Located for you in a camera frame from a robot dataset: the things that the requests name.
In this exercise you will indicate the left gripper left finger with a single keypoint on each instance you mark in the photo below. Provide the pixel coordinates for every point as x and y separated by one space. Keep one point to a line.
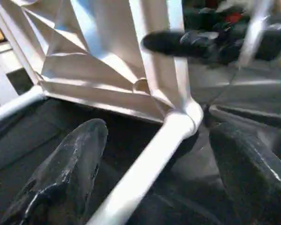
65 168

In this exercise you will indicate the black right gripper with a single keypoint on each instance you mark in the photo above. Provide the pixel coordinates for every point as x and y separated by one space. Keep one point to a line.
213 45

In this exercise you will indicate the white plastic table top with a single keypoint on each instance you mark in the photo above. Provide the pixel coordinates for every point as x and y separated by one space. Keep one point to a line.
84 47

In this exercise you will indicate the white plastic table leg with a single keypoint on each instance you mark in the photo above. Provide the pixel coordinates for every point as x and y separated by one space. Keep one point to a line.
142 168
11 109

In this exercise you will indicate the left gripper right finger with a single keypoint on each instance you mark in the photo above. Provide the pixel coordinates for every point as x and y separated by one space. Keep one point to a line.
253 182

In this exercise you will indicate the black mat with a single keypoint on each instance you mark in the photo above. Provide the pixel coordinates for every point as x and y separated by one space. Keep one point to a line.
131 145

